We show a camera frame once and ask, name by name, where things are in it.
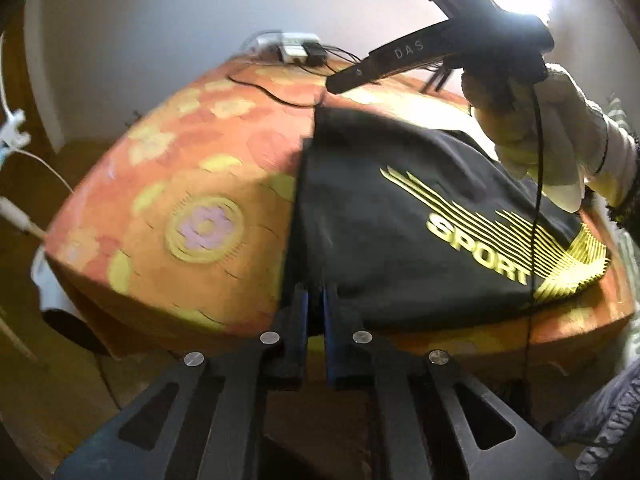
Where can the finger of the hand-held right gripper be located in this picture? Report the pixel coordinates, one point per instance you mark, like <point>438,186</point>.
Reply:
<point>395,57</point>

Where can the grey quilted cloth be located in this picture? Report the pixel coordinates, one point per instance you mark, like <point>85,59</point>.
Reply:
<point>605,410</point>

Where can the green white striped pillow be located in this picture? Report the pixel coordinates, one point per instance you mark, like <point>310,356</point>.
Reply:
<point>617,110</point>

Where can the person's right hand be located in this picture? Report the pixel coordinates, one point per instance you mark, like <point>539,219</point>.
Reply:
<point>560,130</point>

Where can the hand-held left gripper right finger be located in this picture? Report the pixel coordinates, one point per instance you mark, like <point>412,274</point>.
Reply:
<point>331,330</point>

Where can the black pants with yellow print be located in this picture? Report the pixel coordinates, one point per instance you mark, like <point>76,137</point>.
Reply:
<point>390,230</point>

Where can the orange floral bed sheet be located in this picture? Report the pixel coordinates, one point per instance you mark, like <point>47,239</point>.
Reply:
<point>200,170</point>

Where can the white power strip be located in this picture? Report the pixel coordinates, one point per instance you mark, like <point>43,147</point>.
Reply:
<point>292,46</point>

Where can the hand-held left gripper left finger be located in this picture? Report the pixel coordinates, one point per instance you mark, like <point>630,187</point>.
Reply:
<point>300,320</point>

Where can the small black tripod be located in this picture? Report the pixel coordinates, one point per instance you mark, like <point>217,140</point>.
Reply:
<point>439,77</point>

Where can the person's right forearm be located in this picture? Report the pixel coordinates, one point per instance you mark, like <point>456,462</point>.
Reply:
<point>627,185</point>

